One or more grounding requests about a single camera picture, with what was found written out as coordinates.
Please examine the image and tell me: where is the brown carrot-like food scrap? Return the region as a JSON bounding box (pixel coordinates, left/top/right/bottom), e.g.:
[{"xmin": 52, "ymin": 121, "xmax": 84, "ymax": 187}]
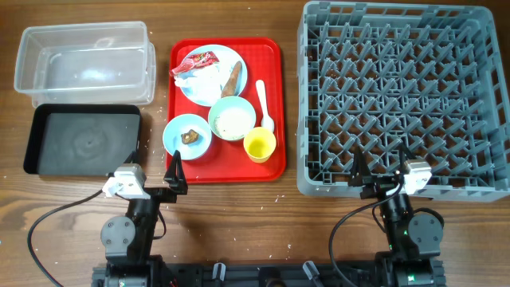
[{"xmin": 221, "ymin": 61, "xmax": 242, "ymax": 98}]

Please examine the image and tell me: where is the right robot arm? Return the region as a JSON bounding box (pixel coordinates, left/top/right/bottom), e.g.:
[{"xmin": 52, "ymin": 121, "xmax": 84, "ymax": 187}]
[{"xmin": 348, "ymin": 144, "xmax": 446, "ymax": 286}]

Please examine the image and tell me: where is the large light blue plate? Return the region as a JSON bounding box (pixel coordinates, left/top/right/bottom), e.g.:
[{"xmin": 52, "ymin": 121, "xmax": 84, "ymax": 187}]
[{"xmin": 171, "ymin": 45, "xmax": 248, "ymax": 107}]

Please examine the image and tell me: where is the red serving tray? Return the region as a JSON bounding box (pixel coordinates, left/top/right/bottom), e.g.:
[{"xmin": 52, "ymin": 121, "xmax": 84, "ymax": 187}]
[{"xmin": 163, "ymin": 37, "xmax": 286, "ymax": 184}]

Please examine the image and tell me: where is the yellow plastic cup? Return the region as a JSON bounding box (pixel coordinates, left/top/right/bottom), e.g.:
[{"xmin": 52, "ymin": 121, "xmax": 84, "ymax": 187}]
[{"xmin": 243, "ymin": 127, "xmax": 277, "ymax": 163}]

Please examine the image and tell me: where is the red snack wrapper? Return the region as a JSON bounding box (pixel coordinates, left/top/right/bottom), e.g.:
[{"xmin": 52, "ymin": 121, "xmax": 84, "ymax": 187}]
[{"xmin": 170, "ymin": 51, "xmax": 219, "ymax": 77}]

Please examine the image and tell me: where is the small brown food scrap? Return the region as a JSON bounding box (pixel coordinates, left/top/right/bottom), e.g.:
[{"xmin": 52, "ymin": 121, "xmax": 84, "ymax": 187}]
[{"xmin": 181, "ymin": 129, "xmax": 200, "ymax": 145}]

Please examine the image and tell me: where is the white plastic spoon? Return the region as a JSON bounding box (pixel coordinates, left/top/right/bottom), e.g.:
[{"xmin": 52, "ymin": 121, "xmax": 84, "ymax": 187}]
[{"xmin": 256, "ymin": 80, "xmax": 275, "ymax": 132}]

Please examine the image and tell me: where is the white napkin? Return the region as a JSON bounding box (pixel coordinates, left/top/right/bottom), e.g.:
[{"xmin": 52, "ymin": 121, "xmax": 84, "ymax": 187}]
[{"xmin": 175, "ymin": 64, "xmax": 221, "ymax": 94}]

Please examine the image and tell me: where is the clear plastic waste bin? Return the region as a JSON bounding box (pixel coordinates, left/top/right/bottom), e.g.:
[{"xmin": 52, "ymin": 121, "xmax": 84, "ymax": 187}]
[{"xmin": 14, "ymin": 21, "xmax": 156, "ymax": 107}]

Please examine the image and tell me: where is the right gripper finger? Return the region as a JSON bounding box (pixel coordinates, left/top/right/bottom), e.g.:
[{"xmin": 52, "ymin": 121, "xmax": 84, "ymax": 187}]
[
  {"xmin": 398, "ymin": 142, "xmax": 416, "ymax": 172},
  {"xmin": 348, "ymin": 147, "xmax": 373, "ymax": 187}
]

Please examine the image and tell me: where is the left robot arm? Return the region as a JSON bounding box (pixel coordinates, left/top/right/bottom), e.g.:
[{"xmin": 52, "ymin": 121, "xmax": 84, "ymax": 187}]
[{"xmin": 92, "ymin": 151, "xmax": 188, "ymax": 287}]

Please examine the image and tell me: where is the grey dishwasher rack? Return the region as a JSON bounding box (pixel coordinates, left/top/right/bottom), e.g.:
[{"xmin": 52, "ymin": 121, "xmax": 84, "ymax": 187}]
[{"xmin": 296, "ymin": 1, "xmax": 509, "ymax": 202}]

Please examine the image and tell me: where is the black waste tray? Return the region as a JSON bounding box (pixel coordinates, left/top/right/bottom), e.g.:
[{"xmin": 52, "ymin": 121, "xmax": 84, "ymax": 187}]
[{"xmin": 23, "ymin": 104, "xmax": 142, "ymax": 176}]

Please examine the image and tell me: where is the green bowl with rice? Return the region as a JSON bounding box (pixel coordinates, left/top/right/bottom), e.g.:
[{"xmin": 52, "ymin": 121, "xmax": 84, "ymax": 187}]
[{"xmin": 208, "ymin": 96, "xmax": 257, "ymax": 141}]

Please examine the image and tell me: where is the small light blue bowl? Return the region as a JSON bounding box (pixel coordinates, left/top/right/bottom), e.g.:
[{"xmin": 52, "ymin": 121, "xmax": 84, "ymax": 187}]
[{"xmin": 163, "ymin": 114, "xmax": 212, "ymax": 160}]

